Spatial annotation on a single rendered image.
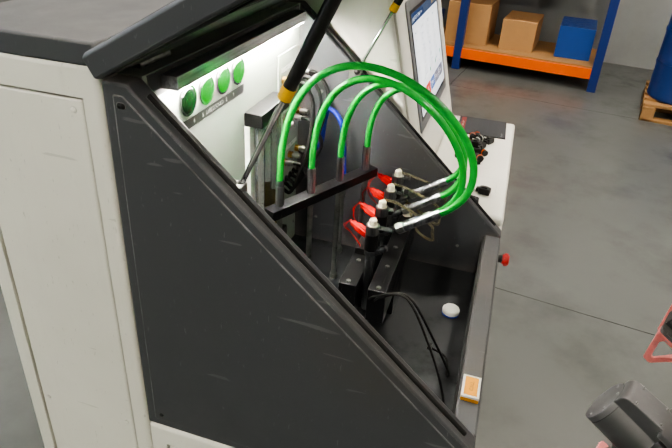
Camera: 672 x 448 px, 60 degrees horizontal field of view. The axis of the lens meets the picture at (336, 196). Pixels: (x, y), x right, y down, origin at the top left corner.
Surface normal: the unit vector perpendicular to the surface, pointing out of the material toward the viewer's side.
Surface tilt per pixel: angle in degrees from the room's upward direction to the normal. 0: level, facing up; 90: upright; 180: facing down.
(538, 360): 0
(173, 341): 90
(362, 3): 90
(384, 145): 90
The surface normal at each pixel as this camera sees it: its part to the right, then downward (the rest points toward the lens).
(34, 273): -0.30, 0.44
